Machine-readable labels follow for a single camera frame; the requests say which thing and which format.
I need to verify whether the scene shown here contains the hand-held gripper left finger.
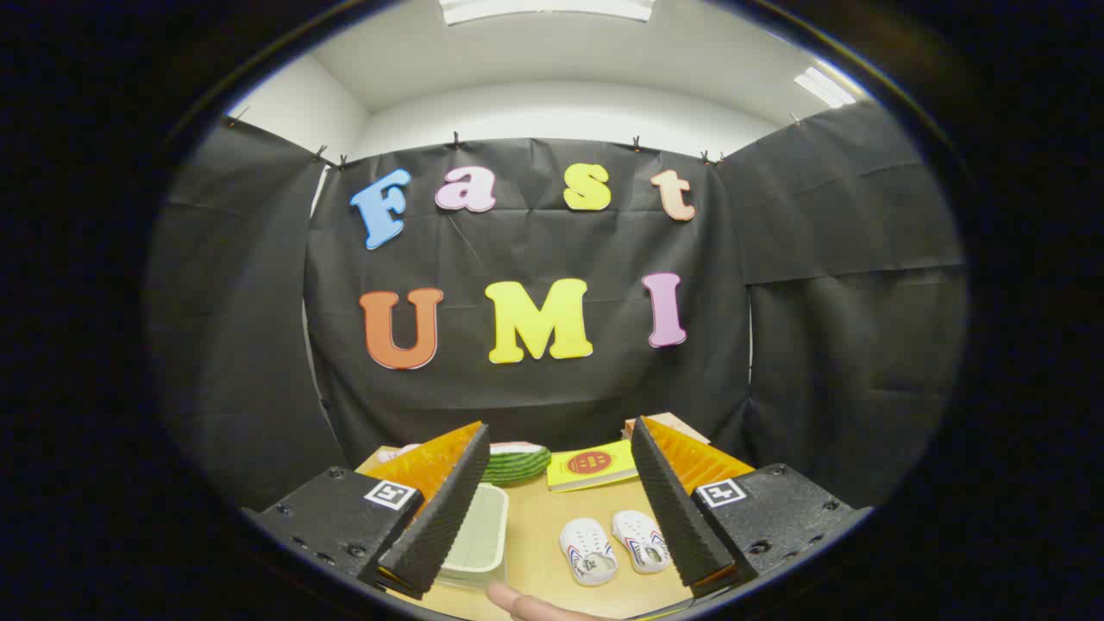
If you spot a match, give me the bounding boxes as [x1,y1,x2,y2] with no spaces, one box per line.
[244,421,491,601]

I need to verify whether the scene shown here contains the white canvas shoe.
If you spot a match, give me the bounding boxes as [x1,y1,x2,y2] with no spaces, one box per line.
[559,517,618,587]
[612,510,672,575]

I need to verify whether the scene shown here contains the black backdrop cloth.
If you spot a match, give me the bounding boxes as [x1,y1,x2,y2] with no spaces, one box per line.
[147,103,967,510]

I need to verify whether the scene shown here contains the pale green fabric storage box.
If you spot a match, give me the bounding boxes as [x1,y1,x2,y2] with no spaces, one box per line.
[436,483,510,592]

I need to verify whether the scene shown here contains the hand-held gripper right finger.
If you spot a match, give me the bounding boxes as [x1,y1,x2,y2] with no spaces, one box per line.
[630,417,872,600]

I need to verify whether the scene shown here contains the yellow book with red circle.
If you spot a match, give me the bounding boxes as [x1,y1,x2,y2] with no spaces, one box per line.
[547,440,641,492]

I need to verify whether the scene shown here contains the watermelon slice plush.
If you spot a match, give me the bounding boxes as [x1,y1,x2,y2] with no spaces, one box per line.
[481,442,553,486]

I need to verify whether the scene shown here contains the long ceiling light panel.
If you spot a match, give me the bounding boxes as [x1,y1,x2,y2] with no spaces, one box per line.
[440,0,656,25]

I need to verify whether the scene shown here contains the beige orange book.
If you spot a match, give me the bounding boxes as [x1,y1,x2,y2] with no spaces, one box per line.
[623,412,712,445]

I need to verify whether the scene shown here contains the small ceiling light panel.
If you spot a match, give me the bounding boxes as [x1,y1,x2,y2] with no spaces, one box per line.
[793,66,856,109]

